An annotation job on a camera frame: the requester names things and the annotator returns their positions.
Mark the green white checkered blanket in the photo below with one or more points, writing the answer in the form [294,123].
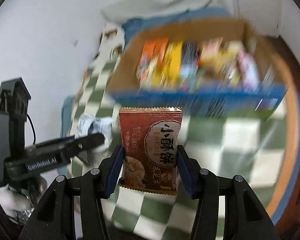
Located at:
[265,153]

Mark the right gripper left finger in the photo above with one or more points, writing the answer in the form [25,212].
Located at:
[54,215]

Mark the yellow black snack bag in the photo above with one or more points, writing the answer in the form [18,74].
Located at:
[181,63]

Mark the orange snack bag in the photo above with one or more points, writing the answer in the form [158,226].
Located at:
[150,69]

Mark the grey white snack bag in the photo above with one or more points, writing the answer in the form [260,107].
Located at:
[87,125]

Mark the bear print pillow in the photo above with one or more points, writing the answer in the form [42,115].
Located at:
[112,43]

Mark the blue bed sheet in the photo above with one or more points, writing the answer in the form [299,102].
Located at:
[92,98]

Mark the cardboard box blue front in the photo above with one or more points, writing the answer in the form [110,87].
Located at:
[213,67]

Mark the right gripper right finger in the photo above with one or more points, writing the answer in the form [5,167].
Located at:
[245,216]

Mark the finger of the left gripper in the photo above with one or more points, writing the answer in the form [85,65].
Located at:
[78,145]

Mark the red brown pastry packet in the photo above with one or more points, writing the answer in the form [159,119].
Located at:
[150,138]

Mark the white pink snack pack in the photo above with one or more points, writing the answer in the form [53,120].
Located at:
[248,69]

